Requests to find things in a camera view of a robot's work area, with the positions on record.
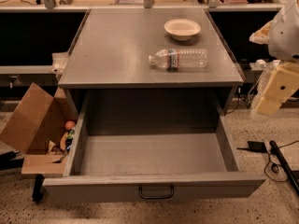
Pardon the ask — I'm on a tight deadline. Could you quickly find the white paper bowl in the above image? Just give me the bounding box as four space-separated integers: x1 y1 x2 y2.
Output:
164 19 201 41

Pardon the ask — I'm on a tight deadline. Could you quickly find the green bottle in box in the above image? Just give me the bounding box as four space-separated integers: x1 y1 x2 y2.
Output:
64 127 76 151

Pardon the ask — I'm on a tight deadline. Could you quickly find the black pole on floor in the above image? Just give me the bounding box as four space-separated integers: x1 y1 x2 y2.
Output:
269 141 299 196

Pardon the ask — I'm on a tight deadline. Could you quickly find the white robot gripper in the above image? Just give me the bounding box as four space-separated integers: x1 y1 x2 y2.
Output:
249 0 299 117

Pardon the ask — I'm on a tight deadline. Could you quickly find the grey metal cabinet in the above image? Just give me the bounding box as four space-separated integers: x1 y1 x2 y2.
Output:
57 7 245 117

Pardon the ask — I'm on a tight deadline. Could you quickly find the clear plastic water bottle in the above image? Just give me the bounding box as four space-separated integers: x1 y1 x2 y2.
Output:
149 49 208 71

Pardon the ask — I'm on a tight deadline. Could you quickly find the brown cardboard box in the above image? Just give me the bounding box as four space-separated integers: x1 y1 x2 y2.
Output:
0 83 78 177

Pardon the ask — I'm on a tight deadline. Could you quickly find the orange ball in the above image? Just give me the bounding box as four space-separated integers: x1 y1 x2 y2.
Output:
64 120 76 131

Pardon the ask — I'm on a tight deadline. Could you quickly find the white power strip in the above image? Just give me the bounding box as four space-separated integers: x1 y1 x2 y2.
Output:
254 59 280 69

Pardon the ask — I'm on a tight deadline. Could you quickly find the open grey top drawer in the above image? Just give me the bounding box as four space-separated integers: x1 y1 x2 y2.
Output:
44 88 264 203

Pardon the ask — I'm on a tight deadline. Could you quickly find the black drawer handle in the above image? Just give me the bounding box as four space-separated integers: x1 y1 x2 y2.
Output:
139 186 175 200

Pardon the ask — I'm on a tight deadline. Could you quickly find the black power adapter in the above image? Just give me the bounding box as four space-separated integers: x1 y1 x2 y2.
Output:
239 141 267 153

